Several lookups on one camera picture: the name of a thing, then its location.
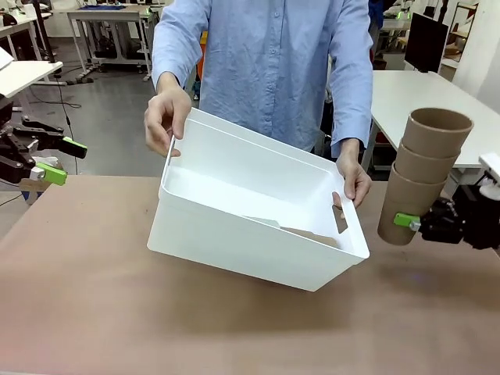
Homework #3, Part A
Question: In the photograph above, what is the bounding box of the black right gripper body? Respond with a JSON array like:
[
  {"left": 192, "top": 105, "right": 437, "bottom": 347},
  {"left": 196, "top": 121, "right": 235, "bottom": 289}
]
[{"left": 420, "top": 183, "right": 500, "bottom": 251}]

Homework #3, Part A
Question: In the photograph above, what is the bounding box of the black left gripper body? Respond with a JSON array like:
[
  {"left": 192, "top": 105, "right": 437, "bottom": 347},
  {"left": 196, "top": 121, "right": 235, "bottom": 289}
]
[{"left": 0, "top": 92, "right": 39, "bottom": 158}]

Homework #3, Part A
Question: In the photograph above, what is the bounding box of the white plastic basket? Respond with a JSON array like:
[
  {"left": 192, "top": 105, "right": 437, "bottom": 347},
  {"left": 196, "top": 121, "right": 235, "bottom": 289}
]
[{"left": 146, "top": 107, "right": 371, "bottom": 293}]

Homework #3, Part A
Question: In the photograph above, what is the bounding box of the person's right forearm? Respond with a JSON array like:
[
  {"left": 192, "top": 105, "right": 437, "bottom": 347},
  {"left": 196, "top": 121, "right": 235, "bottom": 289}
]
[{"left": 151, "top": 23, "right": 196, "bottom": 97}]

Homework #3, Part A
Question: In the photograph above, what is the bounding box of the person's left forearm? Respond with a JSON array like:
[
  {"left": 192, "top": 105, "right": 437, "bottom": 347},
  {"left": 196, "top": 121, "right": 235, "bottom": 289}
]
[{"left": 329, "top": 66, "right": 375, "bottom": 157}]

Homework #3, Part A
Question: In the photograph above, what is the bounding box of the person's left hand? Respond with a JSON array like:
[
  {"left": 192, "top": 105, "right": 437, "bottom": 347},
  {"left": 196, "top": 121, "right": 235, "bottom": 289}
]
[{"left": 335, "top": 150, "right": 373, "bottom": 209}]

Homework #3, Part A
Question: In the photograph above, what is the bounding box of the person's right hand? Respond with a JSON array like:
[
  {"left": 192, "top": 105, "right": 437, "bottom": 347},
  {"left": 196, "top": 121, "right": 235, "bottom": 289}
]
[{"left": 143, "top": 87, "right": 193, "bottom": 158}]

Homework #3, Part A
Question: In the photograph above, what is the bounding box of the brown cardboard piece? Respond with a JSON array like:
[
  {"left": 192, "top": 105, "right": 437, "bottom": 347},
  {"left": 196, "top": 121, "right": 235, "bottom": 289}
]
[{"left": 17, "top": 178, "right": 54, "bottom": 205}]

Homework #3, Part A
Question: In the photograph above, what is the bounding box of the small white side table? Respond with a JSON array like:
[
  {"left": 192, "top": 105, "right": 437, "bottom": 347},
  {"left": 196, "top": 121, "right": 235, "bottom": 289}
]
[{"left": 0, "top": 61, "right": 64, "bottom": 98}]

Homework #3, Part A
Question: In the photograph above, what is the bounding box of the white lab desk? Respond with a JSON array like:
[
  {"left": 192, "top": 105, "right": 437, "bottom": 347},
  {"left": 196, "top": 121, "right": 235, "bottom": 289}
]
[{"left": 0, "top": 13, "right": 54, "bottom": 62}]

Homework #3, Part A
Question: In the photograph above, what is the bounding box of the black stand pole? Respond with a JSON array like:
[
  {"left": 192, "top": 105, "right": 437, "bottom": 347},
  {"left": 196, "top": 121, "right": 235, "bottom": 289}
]
[{"left": 32, "top": 0, "right": 58, "bottom": 63}]

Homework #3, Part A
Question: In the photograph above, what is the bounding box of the large white side table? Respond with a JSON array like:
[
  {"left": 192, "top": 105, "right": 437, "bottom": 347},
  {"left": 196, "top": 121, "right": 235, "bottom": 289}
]
[{"left": 366, "top": 69, "right": 500, "bottom": 169}]

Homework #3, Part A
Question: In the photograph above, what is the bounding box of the black computer monitor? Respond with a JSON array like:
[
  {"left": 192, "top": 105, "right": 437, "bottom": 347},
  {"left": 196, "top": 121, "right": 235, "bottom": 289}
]
[{"left": 404, "top": 12, "right": 449, "bottom": 74}]

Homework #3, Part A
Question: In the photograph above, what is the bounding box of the person in blue shirt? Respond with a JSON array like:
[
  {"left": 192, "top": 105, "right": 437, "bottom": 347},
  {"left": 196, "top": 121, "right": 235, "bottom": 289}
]
[{"left": 151, "top": 0, "right": 375, "bottom": 159}]

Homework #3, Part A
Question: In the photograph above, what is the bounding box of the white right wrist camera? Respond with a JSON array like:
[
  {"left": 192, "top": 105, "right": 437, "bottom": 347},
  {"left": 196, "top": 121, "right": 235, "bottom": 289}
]
[{"left": 478, "top": 153, "right": 500, "bottom": 200}]

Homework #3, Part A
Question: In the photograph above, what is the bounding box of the grey workbench with frame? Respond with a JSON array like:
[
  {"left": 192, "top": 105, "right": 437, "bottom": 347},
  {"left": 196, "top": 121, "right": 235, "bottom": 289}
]
[{"left": 66, "top": 4, "right": 157, "bottom": 82}]

